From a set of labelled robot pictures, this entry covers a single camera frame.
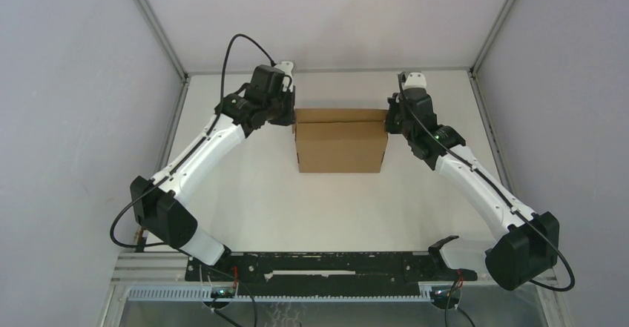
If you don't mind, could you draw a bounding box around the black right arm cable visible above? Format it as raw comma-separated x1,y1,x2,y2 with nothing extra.
397,71,576,293

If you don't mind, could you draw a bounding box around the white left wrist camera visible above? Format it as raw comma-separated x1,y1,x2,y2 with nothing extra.
274,61,294,93

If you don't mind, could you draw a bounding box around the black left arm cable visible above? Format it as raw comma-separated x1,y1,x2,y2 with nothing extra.
109,33,279,250

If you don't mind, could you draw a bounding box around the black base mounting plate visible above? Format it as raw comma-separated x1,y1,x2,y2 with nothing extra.
185,251,478,298

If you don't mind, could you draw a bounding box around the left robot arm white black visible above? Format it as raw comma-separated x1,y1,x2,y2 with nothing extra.
130,61,295,280

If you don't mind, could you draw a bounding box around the white toothed cable duct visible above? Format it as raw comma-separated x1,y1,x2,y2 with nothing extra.
128,285,435,303

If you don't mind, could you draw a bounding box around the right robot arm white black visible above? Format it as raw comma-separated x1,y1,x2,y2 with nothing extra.
385,87,561,291

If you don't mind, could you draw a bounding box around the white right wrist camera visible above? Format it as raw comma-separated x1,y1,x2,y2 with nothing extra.
398,72,427,90

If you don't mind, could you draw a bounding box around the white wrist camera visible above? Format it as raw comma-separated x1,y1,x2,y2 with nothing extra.
398,72,427,90
274,61,294,93

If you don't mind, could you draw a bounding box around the brown cardboard box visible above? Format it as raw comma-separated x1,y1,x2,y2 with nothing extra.
293,108,388,174

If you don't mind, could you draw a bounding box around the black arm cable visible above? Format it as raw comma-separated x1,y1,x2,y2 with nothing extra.
109,33,279,250
397,71,576,293

